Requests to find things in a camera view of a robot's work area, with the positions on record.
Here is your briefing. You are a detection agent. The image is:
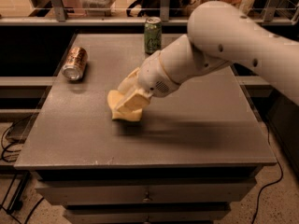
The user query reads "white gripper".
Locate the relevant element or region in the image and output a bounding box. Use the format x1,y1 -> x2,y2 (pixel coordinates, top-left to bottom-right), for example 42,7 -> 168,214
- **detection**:
117,50 -> 180,111

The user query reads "yellow wavy sponge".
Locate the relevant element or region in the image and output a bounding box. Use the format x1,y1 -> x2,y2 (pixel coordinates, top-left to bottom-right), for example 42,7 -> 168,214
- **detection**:
107,90 -> 142,122

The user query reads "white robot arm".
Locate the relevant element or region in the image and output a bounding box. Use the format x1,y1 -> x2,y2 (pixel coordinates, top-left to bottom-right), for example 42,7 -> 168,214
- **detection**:
116,1 -> 299,112

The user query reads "orange soda can lying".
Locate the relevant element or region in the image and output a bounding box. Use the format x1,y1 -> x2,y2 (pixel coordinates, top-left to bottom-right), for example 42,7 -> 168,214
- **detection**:
62,47 -> 88,80

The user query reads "green soda can upright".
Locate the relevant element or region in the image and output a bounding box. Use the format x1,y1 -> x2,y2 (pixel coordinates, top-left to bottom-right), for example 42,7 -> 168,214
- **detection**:
144,17 -> 162,54

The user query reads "grey drawer cabinet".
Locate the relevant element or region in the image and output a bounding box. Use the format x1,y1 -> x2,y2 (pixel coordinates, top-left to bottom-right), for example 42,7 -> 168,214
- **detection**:
16,34 -> 276,224

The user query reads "clear plastic container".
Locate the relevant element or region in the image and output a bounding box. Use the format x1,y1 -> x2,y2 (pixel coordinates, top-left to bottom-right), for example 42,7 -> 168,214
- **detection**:
80,0 -> 115,17

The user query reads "black bag behind railing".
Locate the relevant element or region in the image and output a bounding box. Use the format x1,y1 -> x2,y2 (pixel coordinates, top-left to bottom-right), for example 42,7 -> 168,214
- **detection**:
126,0 -> 193,17

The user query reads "grey metal railing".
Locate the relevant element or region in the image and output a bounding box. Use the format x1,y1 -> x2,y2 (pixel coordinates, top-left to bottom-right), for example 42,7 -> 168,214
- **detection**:
0,0 -> 299,25

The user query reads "upper drawer knob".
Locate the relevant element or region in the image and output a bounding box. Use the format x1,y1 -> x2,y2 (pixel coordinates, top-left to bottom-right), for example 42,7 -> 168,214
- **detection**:
143,193 -> 152,203

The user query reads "black cable right floor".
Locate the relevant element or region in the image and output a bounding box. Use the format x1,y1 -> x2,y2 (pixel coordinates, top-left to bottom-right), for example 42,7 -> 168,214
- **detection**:
250,119 -> 285,224

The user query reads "black cables left floor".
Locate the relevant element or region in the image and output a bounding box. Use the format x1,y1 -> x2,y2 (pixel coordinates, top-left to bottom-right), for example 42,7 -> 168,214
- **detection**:
0,115 -> 45,224

